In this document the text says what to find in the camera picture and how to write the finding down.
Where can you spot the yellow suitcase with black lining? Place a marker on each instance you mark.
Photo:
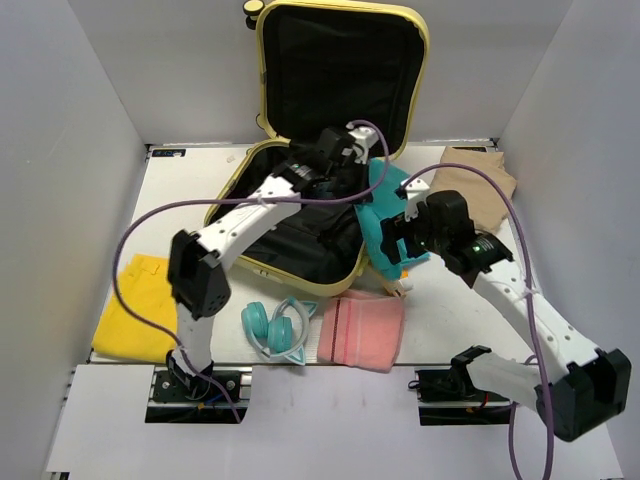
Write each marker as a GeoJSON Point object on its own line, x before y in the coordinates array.
{"type": "Point", "coordinates": [324, 64]}

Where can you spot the beige cosmetic tube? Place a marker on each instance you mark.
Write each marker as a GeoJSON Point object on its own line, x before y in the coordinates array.
{"type": "Point", "coordinates": [392, 287]}

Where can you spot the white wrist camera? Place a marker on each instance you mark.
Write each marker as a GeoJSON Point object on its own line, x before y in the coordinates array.
{"type": "Point", "coordinates": [364, 138]}
{"type": "Point", "coordinates": [414, 193]}

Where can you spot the teal cat-ear headphones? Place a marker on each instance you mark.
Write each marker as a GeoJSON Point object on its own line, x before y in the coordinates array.
{"type": "Point", "coordinates": [272, 337]}

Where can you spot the beige cloth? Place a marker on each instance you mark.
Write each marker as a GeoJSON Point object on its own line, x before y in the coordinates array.
{"type": "Point", "coordinates": [486, 208]}

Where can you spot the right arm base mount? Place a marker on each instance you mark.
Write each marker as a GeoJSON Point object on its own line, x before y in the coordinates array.
{"type": "Point", "coordinates": [443, 401]}

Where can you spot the pink striped towel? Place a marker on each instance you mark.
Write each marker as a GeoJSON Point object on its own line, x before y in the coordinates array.
{"type": "Point", "coordinates": [362, 330]}

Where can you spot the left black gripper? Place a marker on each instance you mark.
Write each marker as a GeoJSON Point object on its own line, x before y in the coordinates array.
{"type": "Point", "coordinates": [362, 179]}

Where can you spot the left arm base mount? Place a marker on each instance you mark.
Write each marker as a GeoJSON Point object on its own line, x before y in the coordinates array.
{"type": "Point", "coordinates": [170, 402]}

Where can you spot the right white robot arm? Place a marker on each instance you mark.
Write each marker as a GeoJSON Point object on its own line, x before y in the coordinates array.
{"type": "Point", "coordinates": [576, 386]}

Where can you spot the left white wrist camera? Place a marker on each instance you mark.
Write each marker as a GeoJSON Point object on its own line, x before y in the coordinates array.
{"type": "Point", "coordinates": [364, 138]}

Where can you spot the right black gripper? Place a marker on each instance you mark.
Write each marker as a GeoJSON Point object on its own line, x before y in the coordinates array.
{"type": "Point", "coordinates": [397, 227]}

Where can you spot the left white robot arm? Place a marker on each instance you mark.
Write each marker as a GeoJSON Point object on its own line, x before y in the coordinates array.
{"type": "Point", "coordinates": [199, 261]}

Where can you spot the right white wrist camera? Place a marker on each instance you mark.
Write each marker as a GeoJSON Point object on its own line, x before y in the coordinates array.
{"type": "Point", "coordinates": [414, 193]}

